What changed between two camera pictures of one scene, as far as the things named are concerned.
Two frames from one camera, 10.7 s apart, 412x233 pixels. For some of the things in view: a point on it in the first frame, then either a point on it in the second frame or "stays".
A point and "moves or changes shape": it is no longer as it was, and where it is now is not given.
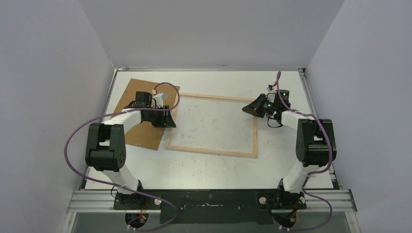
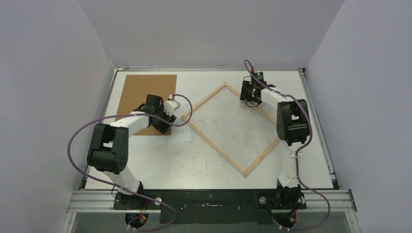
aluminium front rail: x=330 y=200 stays
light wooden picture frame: x=255 y=155 -> x=244 y=173
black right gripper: x=263 y=107 -> x=246 y=92
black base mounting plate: x=212 y=206 stays
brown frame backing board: x=144 y=134 moves or changes shape
